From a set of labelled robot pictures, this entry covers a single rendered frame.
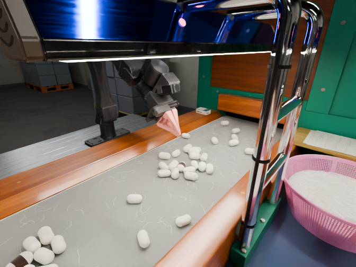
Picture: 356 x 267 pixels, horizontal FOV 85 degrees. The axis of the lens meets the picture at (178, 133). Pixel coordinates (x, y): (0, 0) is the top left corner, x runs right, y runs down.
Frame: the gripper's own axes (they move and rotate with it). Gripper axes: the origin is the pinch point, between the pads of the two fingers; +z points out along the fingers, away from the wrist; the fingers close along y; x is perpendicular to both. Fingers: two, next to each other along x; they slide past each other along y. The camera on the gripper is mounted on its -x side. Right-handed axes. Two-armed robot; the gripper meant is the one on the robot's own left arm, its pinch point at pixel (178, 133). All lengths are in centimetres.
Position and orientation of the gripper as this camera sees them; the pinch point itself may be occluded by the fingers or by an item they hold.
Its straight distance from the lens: 58.6
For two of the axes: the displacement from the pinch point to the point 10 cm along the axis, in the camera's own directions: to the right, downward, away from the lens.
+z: 5.6, 8.0, -2.1
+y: 6.7, -3.0, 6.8
